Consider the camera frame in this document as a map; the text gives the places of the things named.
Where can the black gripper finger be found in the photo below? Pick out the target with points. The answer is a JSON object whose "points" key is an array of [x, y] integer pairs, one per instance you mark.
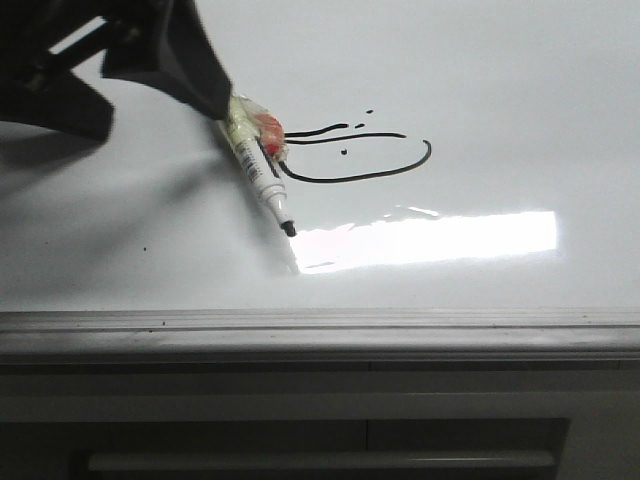
{"points": [[39, 88], [165, 47]]}

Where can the white black whiteboard marker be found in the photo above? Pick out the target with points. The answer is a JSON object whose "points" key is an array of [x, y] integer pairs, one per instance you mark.
{"points": [[257, 140]]}

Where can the white whiteboard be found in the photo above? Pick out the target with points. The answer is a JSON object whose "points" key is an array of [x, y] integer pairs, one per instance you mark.
{"points": [[488, 157]]}

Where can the grey vented panel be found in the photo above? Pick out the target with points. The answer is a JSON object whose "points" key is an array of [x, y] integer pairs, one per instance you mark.
{"points": [[354, 425]]}

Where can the grey aluminium whiteboard frame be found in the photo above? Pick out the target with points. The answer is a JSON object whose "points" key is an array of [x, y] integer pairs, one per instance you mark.
{"points": [[318, 335]]}

